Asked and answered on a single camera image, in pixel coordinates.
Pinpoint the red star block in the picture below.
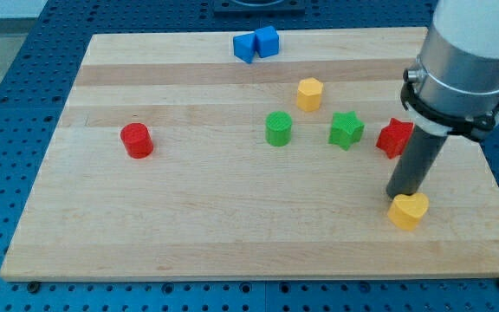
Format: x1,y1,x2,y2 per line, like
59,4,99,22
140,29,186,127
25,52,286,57
376,118,414,159

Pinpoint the green cylinder block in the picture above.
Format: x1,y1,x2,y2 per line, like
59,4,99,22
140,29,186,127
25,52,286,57
265,111,293,146

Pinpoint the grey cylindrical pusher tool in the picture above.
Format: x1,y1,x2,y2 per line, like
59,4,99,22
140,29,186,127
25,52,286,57
386,127,447,198

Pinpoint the wooden board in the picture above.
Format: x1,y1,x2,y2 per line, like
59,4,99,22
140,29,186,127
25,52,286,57
0,28,499,282

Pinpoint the yellow hexagon block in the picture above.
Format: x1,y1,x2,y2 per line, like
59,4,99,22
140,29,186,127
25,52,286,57
296,77,324,112

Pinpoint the yellow heart block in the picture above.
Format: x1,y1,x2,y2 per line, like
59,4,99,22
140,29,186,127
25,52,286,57
387,192,430,231

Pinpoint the blue cube block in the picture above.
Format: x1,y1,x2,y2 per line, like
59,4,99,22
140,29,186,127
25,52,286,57
254,26,280,58

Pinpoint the red cylinder block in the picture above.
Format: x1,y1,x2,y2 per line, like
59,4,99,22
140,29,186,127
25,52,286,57
120,123,154,159

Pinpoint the blue triangle block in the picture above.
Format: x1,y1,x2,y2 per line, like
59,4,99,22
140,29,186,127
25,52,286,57
233,33,256,64

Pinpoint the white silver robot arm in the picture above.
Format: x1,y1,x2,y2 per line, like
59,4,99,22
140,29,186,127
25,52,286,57
401,0,499,141

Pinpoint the green star block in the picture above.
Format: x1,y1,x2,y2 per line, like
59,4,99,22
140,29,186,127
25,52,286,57
328,111,365,151

